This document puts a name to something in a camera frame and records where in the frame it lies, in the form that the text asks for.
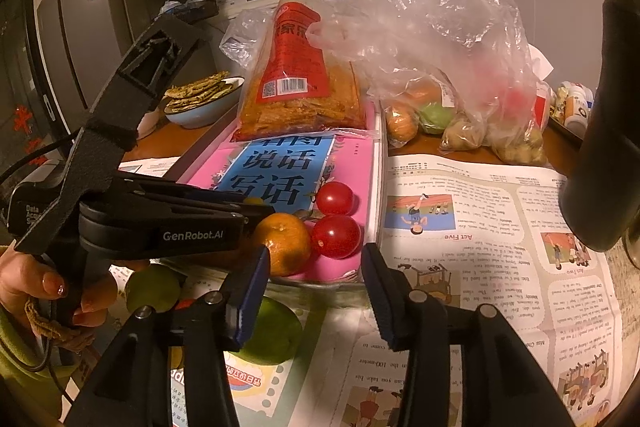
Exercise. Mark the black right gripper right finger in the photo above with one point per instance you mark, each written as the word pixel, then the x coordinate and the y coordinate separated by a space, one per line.
pixel 502 383

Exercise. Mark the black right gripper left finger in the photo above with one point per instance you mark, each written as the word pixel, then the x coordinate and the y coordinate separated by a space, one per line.
pixel 130 385

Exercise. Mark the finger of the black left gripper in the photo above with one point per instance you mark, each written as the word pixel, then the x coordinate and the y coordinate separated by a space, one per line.
pixel 137 196
pixel 110 130

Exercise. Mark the green mango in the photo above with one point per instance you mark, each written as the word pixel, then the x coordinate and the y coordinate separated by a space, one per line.
pixel 156 286
pixel 276 335

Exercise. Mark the small brown-green fruit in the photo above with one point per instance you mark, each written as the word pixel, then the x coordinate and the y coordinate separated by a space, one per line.
pixel 253 201

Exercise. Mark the orange tangerine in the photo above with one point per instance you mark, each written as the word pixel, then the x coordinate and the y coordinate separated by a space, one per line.
pixel 287 240

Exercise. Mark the red cherry tomato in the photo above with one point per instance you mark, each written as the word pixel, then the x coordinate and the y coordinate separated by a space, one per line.
pixel 336 237
pixel 335 198

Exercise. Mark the person's left hand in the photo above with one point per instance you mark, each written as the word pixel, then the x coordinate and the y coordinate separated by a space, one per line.
pixel 23 276

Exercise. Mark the blue bowl of flatbreads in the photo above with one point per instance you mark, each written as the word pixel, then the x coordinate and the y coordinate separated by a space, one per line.
pixel 202 102

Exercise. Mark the small white bowl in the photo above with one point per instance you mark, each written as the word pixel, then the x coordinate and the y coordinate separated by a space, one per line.
pixel 148 124

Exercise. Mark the grey refrigerator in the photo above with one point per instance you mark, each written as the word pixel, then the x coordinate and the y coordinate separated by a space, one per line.
pixel 82 42

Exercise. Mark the red-labelled snack bag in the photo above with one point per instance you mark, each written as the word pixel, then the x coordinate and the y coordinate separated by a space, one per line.
pixel 296 87

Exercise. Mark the English student newspaper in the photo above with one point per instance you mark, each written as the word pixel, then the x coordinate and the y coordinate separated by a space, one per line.
pixel 466 234

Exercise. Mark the pink blue Chinese book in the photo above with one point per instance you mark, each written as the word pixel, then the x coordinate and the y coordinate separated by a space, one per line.
pixel 300 166

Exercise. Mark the black thermos flask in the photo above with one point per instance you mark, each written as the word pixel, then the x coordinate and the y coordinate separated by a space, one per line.
pixel 600 198

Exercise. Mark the clear plastic bag of fruit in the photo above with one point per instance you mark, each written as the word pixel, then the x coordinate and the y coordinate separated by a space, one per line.
pixel 459 69

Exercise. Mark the white medicine bottle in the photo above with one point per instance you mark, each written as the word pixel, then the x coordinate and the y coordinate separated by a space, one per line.
pixel 576 114

